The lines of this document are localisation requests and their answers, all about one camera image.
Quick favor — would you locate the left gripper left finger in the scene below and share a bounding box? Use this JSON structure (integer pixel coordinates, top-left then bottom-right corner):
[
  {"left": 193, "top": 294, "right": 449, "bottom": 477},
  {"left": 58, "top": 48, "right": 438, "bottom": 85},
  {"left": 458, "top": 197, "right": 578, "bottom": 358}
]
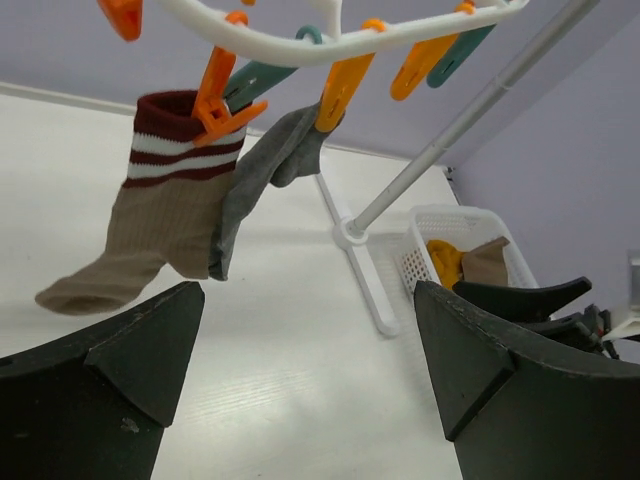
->
[{"left": 1, "top": 282, "right": 205, "bottom": 479}]

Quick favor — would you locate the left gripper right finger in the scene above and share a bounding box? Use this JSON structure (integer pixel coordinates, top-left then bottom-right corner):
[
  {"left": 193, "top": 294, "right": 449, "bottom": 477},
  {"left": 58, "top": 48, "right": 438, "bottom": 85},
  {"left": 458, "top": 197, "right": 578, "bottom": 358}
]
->
[{"left": 414, "top": 281, "right": 639, "bottom": 479}]

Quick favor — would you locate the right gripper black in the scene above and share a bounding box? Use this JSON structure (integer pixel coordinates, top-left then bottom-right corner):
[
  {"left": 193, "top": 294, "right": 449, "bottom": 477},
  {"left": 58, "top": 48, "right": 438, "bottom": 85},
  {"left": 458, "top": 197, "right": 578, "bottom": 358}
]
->
[{"left": 453, "top": 277, "right": 619, "bottom": 358}]

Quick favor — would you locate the beige striped sock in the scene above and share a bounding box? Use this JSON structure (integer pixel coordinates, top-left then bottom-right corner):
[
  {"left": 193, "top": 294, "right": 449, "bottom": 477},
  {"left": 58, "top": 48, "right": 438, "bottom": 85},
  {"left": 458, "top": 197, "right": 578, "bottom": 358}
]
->
[{"left": 35, "top": 90, "right": 246, "bottom": 316}]

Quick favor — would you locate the grey sock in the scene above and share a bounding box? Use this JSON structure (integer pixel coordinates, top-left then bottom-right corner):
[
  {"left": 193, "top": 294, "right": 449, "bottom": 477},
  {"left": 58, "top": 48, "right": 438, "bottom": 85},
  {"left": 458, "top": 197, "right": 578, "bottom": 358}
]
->
[{"left": 208, "top": 103, "right": 328, "bottom": 281}]

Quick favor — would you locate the orange clothespin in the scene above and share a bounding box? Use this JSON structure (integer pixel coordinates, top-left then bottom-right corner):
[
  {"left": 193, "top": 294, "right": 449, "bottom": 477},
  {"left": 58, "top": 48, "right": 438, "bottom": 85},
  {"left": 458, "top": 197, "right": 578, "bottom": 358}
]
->
[
  {"left": 192, "top": 10, "right": 270, "bottom": 149},
  {"left": 97, "top": 0, "right": 143, "bottom": 42}
]

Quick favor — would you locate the white round clip hanger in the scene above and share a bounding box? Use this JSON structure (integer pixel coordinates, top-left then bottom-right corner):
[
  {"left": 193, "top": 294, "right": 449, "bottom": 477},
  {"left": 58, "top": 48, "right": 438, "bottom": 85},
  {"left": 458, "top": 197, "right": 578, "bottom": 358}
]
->
[{"left": 159, "top": 0, "right": 527, "bottom": 67}]

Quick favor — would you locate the yellow sock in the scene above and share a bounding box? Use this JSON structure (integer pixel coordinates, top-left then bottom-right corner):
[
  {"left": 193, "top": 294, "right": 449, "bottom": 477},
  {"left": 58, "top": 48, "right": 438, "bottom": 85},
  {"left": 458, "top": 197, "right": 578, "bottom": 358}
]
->
[{"left": 426, "top": 240, "right": 465, "bottom": 290}]

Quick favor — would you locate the white plastic basket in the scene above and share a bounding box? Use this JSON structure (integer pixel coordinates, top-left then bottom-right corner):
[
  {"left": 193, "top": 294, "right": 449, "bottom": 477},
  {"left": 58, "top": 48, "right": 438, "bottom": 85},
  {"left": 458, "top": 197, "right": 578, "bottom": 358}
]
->
[{"left": 393, "top": 204, "right": 538, "bottom": 297}]

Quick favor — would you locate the white clothes rack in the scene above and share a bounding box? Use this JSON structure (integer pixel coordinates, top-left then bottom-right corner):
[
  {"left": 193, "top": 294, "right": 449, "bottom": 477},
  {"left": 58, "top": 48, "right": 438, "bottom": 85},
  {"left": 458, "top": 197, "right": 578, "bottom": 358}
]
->
[{"left": 316, "top": 0, "right": 599, "bottom": 338}]

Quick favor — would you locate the yellow-orange clothespin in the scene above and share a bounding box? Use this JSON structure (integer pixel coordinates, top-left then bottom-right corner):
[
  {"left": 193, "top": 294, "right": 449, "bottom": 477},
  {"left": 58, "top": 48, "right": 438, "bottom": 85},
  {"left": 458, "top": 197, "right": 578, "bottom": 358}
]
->
[{"left": 314, "top": 18, "right": 387, "bottom": 134}]

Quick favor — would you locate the teal clothespin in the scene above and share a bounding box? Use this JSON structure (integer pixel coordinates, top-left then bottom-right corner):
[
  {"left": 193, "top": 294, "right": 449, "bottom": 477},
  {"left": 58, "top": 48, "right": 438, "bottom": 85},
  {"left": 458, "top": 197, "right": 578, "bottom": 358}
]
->
[{"left": 217, "top": 25, "right": 323, "bottom": 112}]

